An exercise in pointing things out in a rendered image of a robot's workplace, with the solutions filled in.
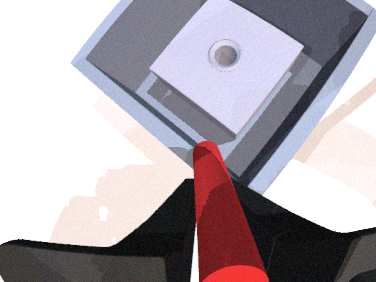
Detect red peg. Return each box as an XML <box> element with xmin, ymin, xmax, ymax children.
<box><xmin>193</xmin><ymin>141</ymin><xmax>268</xmax><ymax>282</ymax></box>

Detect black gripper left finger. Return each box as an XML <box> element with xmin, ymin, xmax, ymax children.
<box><xmin>0</xmin><ymin>178</ymin><xmax>196</xmax><ymax>282</ymax></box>

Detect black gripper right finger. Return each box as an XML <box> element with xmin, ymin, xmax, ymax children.
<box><xmin>229</xmin><ymin>177</ymin><xmax>376</xmax><ymax>282</ymax></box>

